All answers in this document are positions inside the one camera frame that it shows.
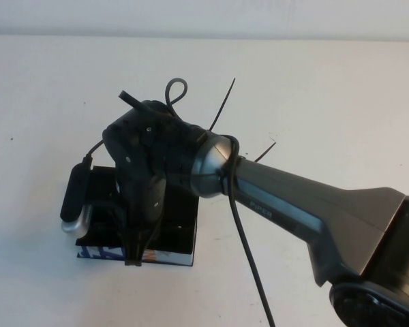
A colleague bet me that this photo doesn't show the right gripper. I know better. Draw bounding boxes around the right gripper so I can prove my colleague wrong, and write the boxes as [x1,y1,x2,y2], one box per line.
[121,170,168,267]

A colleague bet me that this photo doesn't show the black printed glasses case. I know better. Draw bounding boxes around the black printed glasses case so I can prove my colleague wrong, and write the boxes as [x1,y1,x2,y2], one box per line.
[75,165,200,267]

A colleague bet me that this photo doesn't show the black zip tie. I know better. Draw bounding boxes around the black zip tie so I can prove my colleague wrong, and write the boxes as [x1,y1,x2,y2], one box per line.
[254,142,277,163]
[209,78,237,132]

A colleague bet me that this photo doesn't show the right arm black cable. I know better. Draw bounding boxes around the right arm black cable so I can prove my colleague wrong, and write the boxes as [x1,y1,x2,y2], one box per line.
[83,77,277,327]

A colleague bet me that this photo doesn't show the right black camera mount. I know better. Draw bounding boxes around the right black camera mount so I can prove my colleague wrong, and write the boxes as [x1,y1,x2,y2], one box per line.
[87,200,125,239]

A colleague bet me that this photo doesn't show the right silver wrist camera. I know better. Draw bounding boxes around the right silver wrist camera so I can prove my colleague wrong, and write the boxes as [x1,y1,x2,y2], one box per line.
[59,161,93,238]

